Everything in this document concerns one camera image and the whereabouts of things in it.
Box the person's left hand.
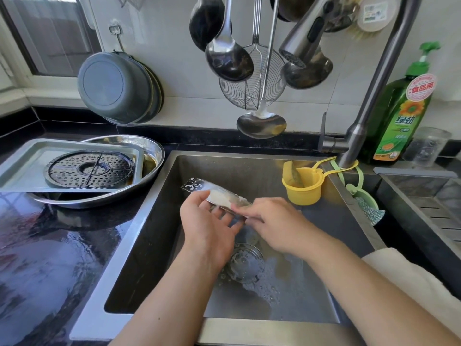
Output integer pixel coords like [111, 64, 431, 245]
[179, 189, 245, 272]

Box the person's right hand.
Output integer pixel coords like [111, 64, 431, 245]
[232, 197, 322, 257]

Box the round steel pan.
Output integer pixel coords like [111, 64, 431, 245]
[181, 175, 254, 214]

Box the black round steamer rack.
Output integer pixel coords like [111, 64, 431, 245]
[44, 149, 136, 190]

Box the person's right forearm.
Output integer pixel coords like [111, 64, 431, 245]
[299, 233, 461, 346]

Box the person's left forearm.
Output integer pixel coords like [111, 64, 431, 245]
[108, 256, 231, 346]

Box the yellow hanging sink cup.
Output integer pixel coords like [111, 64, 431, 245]
[280, 158, 340, 207]

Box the stainless steel sink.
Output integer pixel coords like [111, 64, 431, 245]
[69, 149, 390, 344]

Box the green hanging sponge holder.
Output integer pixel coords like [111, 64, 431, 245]
[334, 160, 387, 227]

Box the round steel basin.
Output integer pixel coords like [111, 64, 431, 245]
[28, 134, 167, 210]

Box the steel sink drain tray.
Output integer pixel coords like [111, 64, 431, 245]
[374, 166, 461, 251]

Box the white dish rag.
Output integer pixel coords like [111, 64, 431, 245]
[362, 246, 461, 322]

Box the dark green hanging basin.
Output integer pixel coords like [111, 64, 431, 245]
[141, 60, 165, 122]

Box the green dish soap bottle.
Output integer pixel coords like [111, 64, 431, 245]
[372, 40, 442, 165]

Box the clear plastic cup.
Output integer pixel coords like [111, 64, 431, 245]
[402, 126, 453, 169]

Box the steel soup ladle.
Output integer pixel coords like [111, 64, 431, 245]
[205, 0, 255, 83]

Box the steel gooseneck faucet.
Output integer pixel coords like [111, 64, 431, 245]
[278, 0, 423, 171]

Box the grey hanging basin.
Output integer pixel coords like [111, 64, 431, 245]
[76, 51, 152, 126]

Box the rectangular steel tray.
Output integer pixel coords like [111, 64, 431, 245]
[0, 137, 146, 194]

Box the hanging steel ladles and skimmer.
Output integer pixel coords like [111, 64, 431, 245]
[189, 0, 229, 53]

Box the white dish brush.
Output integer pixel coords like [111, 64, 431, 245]
[357, 0, 403, 34]

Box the yellow-handled steel ladle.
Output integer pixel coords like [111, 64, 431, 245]
[236, 0, 288, 140]

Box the wire mesh skimmer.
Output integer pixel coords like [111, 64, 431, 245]
[218, 0, 288, 111]

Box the orange-handled brass ladle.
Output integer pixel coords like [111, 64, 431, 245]
[269, 0, 318, 23]

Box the steel wall hook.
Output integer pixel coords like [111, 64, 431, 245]
[107, 23, 125, 55]

